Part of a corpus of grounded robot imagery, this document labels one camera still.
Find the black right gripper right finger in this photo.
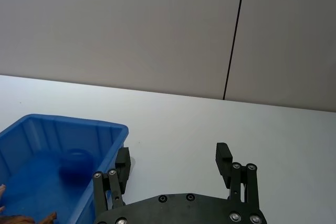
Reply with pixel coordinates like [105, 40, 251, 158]
[215, 142, 261, 210]

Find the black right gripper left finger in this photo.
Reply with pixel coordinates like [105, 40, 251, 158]
[92, 146, 132, 216]

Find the blue round cup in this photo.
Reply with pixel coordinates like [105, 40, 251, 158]
[60, 148, 93, 180]

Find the blue plastic bin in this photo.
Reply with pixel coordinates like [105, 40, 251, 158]
[0, 114, 130, 224]

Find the brown ragged object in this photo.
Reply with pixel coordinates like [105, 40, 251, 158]
[0, 211, 58, 224]

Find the pale pink object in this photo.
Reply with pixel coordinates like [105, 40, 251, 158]
[0, 184, 6, 212]

